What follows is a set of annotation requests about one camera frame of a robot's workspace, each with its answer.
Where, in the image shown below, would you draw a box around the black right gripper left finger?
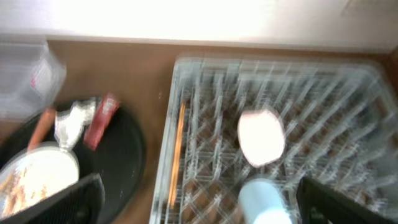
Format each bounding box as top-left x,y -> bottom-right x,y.
1,173 -> 105,224

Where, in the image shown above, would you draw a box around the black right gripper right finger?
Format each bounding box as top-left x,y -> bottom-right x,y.
296,177 -> 396,224

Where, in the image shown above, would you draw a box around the grey plate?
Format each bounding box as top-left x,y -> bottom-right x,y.
1,142 -> 80,220

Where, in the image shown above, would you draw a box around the light blue cup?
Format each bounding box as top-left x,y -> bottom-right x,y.
238,178 -> 292,224

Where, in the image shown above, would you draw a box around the white tissue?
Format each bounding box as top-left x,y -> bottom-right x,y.
54,98 -> 96,151

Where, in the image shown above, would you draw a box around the orange carrot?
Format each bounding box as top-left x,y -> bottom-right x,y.
27,108 -> 57,151

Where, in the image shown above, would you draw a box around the pink bowl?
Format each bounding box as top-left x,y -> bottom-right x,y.
237,108 -> 285,168

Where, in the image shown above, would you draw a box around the red snack wrapper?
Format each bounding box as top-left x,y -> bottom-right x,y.
83,93 -> 120,151

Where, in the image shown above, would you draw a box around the wooden chopstick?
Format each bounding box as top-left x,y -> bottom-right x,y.
168,101 -> 187,209

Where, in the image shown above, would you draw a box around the grey dishwasher rack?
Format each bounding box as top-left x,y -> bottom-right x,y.
150,57 -> 397,223

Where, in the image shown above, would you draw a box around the round black tray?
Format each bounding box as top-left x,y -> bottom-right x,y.
1,106 -> 146,223

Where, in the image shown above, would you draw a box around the rice and peanut shells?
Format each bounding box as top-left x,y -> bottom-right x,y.
1,166 -> 49,219

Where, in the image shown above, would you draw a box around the clear plastic bin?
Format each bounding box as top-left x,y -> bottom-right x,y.
1,42 -> 67,120

